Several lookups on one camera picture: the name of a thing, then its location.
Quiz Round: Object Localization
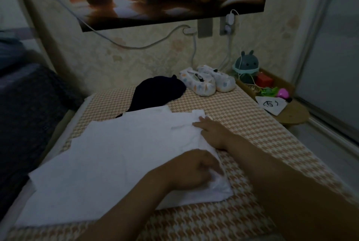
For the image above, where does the person's right hand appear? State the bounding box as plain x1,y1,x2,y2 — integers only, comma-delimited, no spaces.
192,116,239,152

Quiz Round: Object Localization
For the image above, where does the person's left hand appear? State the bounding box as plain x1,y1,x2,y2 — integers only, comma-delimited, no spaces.
163,149,224,191

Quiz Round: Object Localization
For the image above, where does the black tree print t-shirt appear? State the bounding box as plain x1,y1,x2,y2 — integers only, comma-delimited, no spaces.
116,75,187,118

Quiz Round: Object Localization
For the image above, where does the white polo shirt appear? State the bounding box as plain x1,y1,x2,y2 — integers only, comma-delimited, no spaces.
16,106,234,228

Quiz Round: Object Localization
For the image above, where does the person's left forearm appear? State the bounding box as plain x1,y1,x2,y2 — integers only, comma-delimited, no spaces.
76,171,175,241

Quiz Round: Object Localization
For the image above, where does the person's right forearm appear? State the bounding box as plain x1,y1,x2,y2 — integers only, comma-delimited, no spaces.
224,137,359,241

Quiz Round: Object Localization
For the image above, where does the white printed card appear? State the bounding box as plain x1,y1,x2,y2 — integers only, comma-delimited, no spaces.
255,96,288,116

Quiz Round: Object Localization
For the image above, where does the green toy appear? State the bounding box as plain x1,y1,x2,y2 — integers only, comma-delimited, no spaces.
260,87,279,97

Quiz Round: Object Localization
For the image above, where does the red toy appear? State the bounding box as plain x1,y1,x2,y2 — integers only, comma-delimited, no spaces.
257,72,273,87

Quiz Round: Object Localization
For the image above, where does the teal round bunny lamp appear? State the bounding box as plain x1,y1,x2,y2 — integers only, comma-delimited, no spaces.
233,51,260,76

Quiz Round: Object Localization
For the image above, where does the pink ball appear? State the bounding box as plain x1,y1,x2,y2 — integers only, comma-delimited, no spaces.
276,88,291,101

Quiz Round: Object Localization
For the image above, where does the wooden bedside tray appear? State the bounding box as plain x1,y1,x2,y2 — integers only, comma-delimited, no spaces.
236,70,310,125

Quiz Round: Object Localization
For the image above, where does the white charger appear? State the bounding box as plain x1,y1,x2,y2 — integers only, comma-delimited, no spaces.
224,13,236,36

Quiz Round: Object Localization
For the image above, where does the grey sliding door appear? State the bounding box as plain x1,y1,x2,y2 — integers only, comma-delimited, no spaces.
292,0,359,155

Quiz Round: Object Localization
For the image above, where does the dark patterned bed cover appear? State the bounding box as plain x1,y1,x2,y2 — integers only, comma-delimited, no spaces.
0,61,85,219

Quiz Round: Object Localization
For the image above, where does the thin white charger cable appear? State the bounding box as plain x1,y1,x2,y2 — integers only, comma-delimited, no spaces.
216,33,239,70

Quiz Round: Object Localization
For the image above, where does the grey wall socket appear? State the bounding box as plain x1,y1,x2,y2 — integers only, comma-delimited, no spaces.
197,18,214,38

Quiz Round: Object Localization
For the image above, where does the long white cable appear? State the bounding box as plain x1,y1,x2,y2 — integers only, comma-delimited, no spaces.
28,0,197,51

